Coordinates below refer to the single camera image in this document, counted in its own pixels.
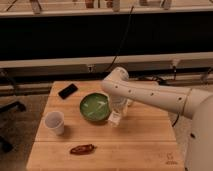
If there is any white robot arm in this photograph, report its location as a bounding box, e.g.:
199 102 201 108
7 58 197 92
101 67 213 171

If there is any black office chair base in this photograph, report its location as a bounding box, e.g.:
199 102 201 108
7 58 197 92
0 69 27 154

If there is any small white container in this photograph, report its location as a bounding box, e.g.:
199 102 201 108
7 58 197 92
127 99 134 107

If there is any clear plastic bottle white label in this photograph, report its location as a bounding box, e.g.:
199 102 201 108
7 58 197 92
108 111 122 127

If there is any black smartphone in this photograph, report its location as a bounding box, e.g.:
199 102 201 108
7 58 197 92
58 84 78 99

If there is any black hanging cable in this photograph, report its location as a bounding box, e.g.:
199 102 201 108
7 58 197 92
101 5 136 74

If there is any dried red chili pepper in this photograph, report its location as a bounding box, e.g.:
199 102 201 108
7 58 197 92
70 144 95 155

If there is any green ceramic bowl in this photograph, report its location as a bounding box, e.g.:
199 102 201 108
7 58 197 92
80 93 111 122

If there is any white paper cup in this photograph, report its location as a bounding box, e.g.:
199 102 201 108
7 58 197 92
44 111 64 135

